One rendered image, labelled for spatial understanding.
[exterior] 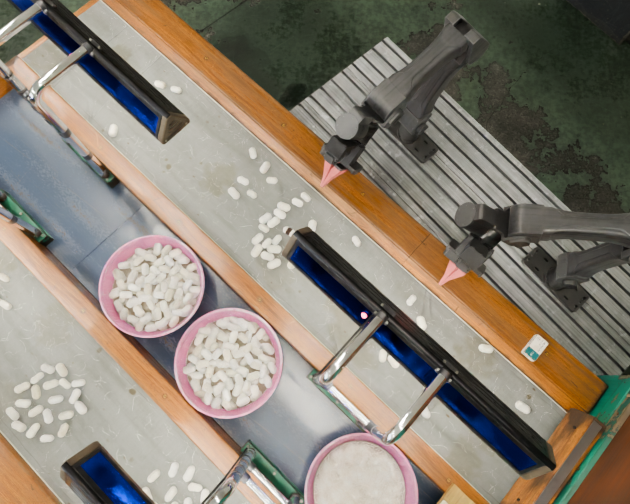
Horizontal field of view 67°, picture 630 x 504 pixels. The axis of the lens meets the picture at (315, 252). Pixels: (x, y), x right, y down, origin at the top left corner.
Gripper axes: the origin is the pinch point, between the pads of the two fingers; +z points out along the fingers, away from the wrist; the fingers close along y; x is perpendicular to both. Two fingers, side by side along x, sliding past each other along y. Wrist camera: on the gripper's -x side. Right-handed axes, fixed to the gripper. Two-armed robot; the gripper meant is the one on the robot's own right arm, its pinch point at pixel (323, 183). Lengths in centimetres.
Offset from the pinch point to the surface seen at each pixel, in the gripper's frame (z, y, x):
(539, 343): -2, 67, 11
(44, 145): 44, -72, -13
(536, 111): -42, 27, 147
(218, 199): 22.4, -20.7, -3.7
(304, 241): -1.3, 11.7, -32.5
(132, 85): -1.1, -36.8, -32.4
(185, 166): 22.0, -34.4, -3.3
